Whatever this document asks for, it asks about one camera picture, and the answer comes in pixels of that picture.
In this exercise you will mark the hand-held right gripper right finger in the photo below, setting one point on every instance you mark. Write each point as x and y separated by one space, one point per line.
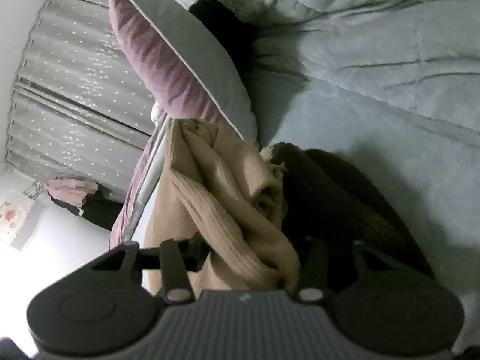
315 266

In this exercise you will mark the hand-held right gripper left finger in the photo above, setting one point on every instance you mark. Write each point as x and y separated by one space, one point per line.
172 266

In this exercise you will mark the tan knit sweater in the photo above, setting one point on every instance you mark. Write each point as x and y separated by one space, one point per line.
225 195

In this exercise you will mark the black hanging clothes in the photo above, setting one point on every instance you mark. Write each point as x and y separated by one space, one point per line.
101 210

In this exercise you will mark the dark brown garment cream trim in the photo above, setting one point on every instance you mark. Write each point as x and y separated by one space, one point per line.
337 202

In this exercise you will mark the pink hanging garment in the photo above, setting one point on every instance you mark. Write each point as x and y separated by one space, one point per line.
71 191

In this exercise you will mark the grey-blue bed sheet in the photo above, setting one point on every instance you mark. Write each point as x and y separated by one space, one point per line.
412 157

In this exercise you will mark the white bag with red print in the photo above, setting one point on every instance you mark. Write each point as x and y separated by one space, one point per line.
15 217

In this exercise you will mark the grey star-print curtain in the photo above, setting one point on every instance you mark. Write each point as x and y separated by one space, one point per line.
75 82

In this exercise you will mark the pink velvet pillow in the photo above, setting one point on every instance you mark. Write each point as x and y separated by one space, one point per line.
157 56

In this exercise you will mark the grey pillow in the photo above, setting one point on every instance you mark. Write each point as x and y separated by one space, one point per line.
337 7

